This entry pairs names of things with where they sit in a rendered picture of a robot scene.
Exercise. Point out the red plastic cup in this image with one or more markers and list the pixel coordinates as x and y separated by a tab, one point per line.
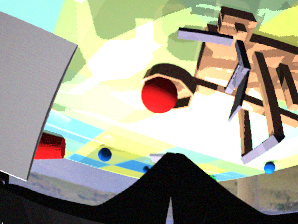
50	147

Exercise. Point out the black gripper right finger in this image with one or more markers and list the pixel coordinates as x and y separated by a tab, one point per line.
198	199

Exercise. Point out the red ball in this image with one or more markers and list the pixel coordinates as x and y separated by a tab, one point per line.
159	95

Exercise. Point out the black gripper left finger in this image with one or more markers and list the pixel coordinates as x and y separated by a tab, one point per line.
144	202

